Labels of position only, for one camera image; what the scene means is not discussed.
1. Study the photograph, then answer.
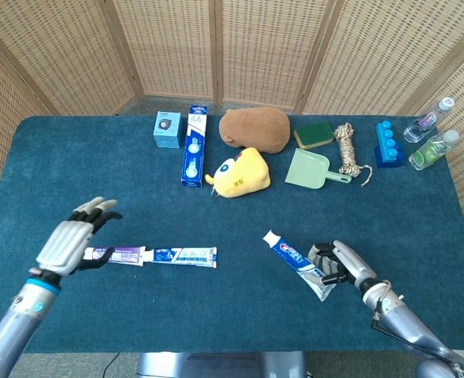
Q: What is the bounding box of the blue building block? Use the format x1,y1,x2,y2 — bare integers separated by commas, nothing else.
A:
374,120,406,169

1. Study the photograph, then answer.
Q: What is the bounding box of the beige rope bundle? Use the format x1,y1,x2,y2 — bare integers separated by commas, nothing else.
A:
333,122,373,187

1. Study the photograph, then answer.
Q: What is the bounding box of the bottle with green liquid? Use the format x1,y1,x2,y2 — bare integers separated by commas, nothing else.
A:
408,129,460,172

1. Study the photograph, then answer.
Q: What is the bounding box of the small light blue box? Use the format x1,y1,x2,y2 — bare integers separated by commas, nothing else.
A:
153,110,182,150

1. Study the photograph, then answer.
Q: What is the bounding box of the purple toothpaste tube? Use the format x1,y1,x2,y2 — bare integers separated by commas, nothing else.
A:
82,246,148,268

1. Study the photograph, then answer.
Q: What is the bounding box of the wicker folding screen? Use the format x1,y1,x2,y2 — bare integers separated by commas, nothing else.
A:
0,0,464,276

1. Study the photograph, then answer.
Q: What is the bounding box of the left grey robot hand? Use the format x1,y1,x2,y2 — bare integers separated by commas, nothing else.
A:
28,196,124,281

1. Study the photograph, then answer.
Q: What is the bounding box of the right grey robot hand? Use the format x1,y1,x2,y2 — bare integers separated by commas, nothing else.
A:
307,239,378,291

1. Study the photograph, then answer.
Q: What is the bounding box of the light green dustpan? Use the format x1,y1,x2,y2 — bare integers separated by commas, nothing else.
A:
284,148,352,191

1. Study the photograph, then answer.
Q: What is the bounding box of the brown plush toy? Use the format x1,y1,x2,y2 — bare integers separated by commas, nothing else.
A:
218,106,291,154

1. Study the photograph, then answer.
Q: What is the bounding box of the yellow plush toy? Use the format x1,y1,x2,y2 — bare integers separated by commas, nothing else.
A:
204,146,272,199

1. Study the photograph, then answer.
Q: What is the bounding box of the teal table cloth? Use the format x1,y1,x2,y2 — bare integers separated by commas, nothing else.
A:
0,114,464,354

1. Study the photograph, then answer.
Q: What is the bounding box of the clear water bottle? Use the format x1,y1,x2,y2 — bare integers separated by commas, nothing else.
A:
403,97,456,144

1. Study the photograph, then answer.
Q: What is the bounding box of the green yellow sponge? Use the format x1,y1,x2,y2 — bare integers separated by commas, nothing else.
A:
293,120,335,150

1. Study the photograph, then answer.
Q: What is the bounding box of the flat blue white toothpaste tube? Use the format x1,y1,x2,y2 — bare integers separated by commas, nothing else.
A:
143,246,218,270

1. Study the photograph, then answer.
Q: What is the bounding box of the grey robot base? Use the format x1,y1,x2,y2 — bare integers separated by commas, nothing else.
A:
135,351,308,378

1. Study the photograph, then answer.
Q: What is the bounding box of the Crest toothpaste tube white cap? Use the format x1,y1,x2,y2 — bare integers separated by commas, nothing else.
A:
262,229,337,302

